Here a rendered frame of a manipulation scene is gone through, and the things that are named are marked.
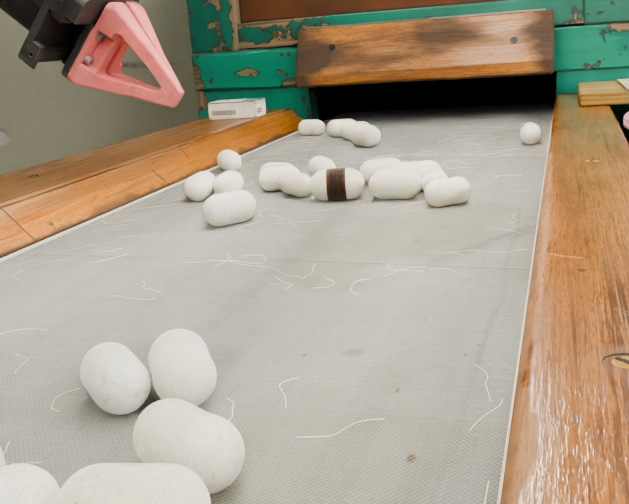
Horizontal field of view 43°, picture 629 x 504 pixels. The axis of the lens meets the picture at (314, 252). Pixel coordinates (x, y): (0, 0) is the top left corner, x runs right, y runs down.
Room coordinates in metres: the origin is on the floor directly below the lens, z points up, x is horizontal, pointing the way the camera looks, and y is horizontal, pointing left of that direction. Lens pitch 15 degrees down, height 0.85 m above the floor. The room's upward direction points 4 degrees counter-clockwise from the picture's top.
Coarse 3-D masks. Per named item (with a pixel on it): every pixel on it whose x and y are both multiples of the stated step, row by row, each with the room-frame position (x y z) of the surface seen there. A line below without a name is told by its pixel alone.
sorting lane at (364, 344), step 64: (384, 128) 0.96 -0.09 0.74; (448, 128) 0.91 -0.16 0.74; (512, 128) 0.87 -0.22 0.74; (256, 192) 0.61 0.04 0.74; (512, 192) 0.53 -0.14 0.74; (64, 256) 0.45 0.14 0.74; (128, 256) 0.44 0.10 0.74; (192, 256) 0.43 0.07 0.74; (256, 256) 0.42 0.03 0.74; (320, 256) 0.41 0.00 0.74; (384, 256) 0.40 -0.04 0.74; (448, 256) 0.39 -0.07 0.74; (512, 256) 0.38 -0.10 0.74; (0, 320) 0.34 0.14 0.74; (64, 320) 0.34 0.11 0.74; (128, 320) 0.33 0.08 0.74; (192, 320) 0.32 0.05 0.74; (256, 320) 0.32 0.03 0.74; (320, 320) 0.31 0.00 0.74; (384, 320) 0.31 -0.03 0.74; (448, 320) 0.30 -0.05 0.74; (512, 320) 0.29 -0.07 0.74; (0, 384) 0.27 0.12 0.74; (64, 384) 0.27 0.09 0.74; (256, 384) 0.25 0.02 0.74; (320, 384) 0.25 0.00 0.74; (384, 384) 0.24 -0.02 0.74; (448, 384) 0.24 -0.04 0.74; (512, 384) 0.24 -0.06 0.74; (64, 448) 0.22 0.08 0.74; (128, 448) 0.21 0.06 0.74; (256, 448) 0.21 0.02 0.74; (320, 448) 0.21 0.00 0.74; (384, 448) 0.20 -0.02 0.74; (448, 448) 0.20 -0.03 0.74
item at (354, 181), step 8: (352, 168) 0.56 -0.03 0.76; (312, 176) 0.56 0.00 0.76; (320, 176) 0.55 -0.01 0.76; (352, 176) 0.55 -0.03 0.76; (360, 176) 0.55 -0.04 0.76; (312, 184) 0.55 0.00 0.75; (320, 184) 0.55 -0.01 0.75; (352, 184) 0.54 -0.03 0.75; (360, 184) 0.55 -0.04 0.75; (312, 192) 0.55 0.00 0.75; (320, 192) 0.55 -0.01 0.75; (352, 192) 0.54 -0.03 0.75; (360, 192) 0.55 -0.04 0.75
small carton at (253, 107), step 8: (208, 104) 0.96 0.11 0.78; (216, 104) 0.96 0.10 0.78; (224, 104) 0.96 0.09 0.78; (232, 104) 0.95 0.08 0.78; (240, 104) 0.95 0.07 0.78; (248, 104) 0.95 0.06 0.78; (256, 104) 0.95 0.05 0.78; (264, 104) 0.97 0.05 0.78; (216, 112) 0.96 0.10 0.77; (224, 112) 0.96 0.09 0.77; (232, 112) 0.95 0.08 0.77; (240, 112) 0.95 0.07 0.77; (248, 112) 0.95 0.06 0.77; (256, 112) 0.95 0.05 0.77; (264, 112) 0.97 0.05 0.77
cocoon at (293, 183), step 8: (288, 176) 0.58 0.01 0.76; (296, 176) 0.57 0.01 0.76; (304, 176) 0.57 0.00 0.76; (280, 184) 0.58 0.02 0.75; (288, 184) 0.57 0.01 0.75; (296, 184) 0.57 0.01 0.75; (304, 184) 0.57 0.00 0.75; (288, 192) 0.58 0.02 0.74; (296, 192) 0.57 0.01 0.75; (304, 192) 0.57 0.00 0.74
